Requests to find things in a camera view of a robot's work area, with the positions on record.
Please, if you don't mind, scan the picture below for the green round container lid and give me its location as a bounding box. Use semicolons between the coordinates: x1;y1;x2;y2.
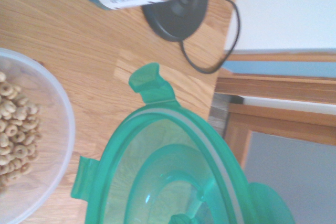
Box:
71;62;296;224

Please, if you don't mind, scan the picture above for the dark round kettle base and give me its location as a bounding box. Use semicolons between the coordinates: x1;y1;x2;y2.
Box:
141;0;210;42

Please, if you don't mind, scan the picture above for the wooden framed furniture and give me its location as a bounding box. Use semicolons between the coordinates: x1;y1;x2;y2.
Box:
209;52;336;170

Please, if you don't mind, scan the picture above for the clear round plastic bowl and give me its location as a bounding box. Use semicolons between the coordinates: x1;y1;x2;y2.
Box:
0;48;77;224

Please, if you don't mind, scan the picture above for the black kettle base cord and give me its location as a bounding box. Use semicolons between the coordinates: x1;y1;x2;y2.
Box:
180;0;242;75

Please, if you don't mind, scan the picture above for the ring-shaped cereal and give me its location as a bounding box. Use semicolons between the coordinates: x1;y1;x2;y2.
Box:
0;71;43;196

